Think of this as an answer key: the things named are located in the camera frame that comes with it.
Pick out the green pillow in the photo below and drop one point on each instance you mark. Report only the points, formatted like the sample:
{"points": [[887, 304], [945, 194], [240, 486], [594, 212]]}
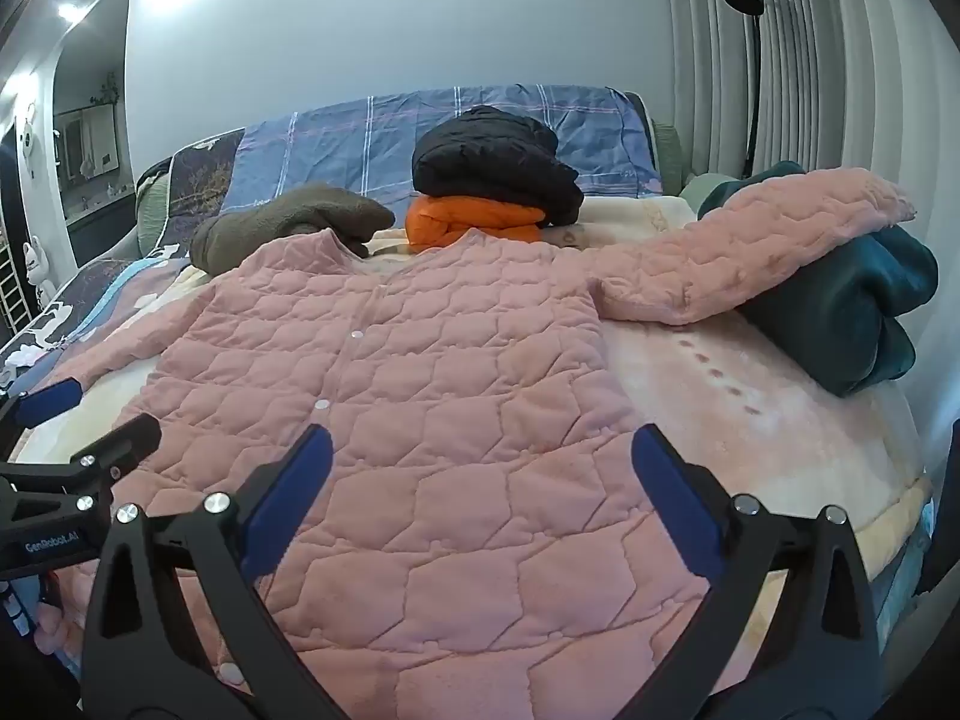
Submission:
{"points": [[697, 180], [150, 202]]}

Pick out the dark floral pillow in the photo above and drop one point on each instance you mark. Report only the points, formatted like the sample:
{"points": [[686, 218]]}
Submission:
{"points": [[202, 172]]}

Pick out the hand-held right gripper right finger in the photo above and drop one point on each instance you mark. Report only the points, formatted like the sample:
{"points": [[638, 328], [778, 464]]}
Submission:
{"points": [[671, 499]]}

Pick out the white pleated curtain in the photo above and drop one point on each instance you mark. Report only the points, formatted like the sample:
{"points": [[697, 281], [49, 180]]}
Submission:
{"points": [[840, 75]]}

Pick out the white ladder rack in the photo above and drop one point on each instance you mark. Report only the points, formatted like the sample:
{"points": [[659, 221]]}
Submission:
{"points": [[11, 292]]}

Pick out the white cat figurine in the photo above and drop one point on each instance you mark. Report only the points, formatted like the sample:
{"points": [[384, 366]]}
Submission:
{"points": [[39, 270]]}

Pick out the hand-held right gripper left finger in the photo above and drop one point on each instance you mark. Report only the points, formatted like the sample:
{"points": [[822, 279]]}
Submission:
{"points": [[300, 495]]}

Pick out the teal folded garment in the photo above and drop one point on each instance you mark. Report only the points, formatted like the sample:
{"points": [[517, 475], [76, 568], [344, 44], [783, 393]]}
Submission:
{"points": [[832, 315]]}

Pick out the olive brown folded fleece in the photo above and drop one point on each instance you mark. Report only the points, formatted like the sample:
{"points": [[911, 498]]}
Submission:
{"points": [[285, 229]]}

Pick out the black floor lamp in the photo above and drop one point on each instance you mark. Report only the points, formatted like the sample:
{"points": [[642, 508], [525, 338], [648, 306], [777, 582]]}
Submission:
{"points": [[752, 52]]}

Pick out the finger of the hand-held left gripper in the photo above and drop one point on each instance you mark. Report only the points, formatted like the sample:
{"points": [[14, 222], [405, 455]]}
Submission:
{"points": [[112, 454], [49, 401]]}

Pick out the pink quilted jacket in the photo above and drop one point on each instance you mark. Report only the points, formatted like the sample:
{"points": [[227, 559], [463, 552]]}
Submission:
{"points": [[450, 405]]}

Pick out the blue plaid pillow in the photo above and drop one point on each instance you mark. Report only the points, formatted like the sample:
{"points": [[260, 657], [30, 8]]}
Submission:
{"points": [[330, 150]]}

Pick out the white wall figure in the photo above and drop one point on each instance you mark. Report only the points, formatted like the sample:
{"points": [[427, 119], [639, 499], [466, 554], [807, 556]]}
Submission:
{"points": [[26, 136]]}

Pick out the orange folded jacket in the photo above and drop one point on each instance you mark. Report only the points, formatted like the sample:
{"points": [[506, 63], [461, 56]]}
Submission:
{"points": [[457, 225]]}

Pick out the black folded puffer jacket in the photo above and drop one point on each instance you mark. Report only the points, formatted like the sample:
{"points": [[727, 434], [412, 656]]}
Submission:
{"points": [[495, 161]]}

